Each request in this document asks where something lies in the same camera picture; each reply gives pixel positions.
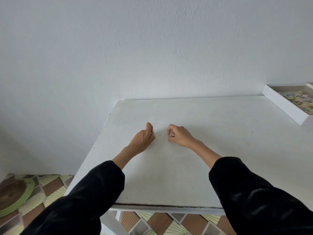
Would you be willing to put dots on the person's right hand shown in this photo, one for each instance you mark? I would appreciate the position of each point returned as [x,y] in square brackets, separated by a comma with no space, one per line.
[181,137]

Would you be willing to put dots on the person's left hand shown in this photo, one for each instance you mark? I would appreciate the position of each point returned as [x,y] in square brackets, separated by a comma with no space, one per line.
[139,141]

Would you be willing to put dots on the person's right fingers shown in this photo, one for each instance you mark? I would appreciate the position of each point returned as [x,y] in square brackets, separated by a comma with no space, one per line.
[170,134]

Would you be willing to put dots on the person's left fingers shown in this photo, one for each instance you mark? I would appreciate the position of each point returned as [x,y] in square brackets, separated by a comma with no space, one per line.
[150,128]

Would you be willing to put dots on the person's right forearm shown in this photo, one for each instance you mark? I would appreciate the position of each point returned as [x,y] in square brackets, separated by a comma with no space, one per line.
[251,193]

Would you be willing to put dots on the person's left forearm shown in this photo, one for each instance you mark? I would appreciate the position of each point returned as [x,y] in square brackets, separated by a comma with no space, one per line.
[97,188]

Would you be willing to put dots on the white table leg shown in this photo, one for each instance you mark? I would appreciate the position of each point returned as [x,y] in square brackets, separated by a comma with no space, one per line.
[110,223]

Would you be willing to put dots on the white shallow cardboard box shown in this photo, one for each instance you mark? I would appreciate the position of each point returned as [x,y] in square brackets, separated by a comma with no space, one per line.
[285,105]

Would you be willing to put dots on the pile of pastel puzzle pieces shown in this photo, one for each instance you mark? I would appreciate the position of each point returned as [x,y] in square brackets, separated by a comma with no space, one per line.
[299,99]

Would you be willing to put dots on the round brown tray green rim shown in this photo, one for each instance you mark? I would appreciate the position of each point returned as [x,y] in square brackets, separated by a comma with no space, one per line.
[14,195]

